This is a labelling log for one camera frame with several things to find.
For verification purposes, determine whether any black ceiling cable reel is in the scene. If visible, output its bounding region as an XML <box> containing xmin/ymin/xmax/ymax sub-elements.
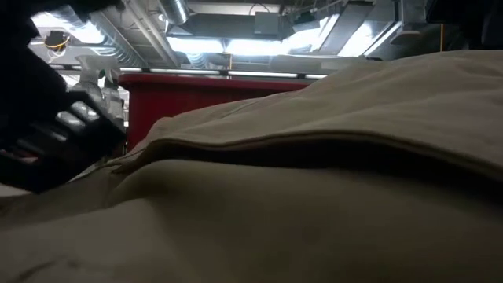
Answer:
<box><xmin>42</xmin><ymin>30</ymin><xmax>72</xmax><ymax>53</ymax></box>

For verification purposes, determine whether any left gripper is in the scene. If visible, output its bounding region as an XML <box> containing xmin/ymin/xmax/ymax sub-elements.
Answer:
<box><xmin>0</xmin><ymin>0</ymin><xmax>127</xmax><ymax>194</ymax></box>

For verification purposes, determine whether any grey ceiling box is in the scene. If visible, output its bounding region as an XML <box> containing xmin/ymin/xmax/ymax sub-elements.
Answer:
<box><xmin>254</xmin><ymin>11</ymin><xmax>282</xmax><ymax>37</ymax></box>

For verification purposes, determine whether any long ceiling light bar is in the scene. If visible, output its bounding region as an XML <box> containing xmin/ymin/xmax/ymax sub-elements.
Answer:
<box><xmin>50</xmin><ymin>63</ymin><xmax>328</xmax><ymax>80</ymax></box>

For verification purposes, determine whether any beige garment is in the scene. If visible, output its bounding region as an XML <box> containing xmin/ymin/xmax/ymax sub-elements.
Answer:
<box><xmin>0</xmin><ymin>50</ymin><xmax>503</xmax><ymax>283</ymax></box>

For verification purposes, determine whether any red plastic laundry bin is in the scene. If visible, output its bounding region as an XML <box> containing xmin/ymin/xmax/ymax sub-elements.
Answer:
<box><xmin>119</xmin><ymin>73</ymin><xmax>315</xmax><ymax>151</ymax></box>

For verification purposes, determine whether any clear spray bottle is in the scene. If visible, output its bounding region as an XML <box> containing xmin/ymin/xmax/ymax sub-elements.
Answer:
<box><xmin>70</xmin><ymin>54</ymin><xmax>119</xmax><ymax>119</ymax></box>

